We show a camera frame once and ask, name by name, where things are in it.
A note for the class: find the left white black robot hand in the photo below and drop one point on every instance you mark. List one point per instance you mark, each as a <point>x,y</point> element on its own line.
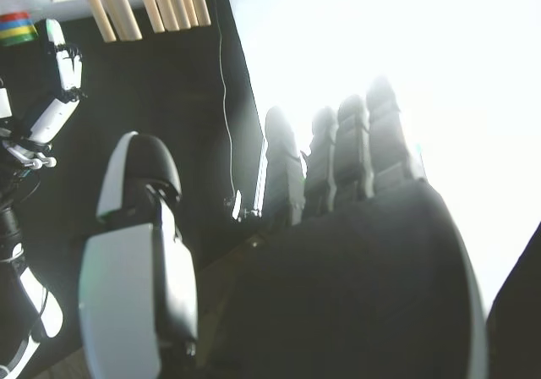
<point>338,290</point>

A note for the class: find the green block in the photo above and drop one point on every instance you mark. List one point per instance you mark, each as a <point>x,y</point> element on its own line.
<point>19,40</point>

